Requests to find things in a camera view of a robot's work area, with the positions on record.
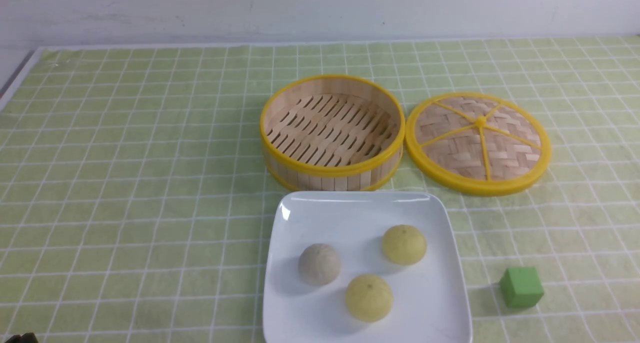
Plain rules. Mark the green foam cube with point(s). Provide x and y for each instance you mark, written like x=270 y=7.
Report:
x=521 y=287

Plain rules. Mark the beige steamed bun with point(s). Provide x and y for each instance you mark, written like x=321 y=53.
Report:
x=319 y=264

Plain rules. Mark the green checkered tablecloth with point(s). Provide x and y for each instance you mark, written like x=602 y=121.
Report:
x=136 y=206

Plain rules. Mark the yellow steamed bun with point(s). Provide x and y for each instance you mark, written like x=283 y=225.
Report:
x=404 y=245
x=369 y=298

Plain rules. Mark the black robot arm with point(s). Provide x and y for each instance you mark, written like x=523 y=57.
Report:
x=23 y=338

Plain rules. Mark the white square plate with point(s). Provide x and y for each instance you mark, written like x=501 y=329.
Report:
x=364 y=267

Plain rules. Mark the woven bamboo steamer lid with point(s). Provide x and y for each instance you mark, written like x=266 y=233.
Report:
x=477 y=144

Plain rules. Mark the bamboo steamer basket yellow rim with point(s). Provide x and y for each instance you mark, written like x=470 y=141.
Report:
x=332 y=133

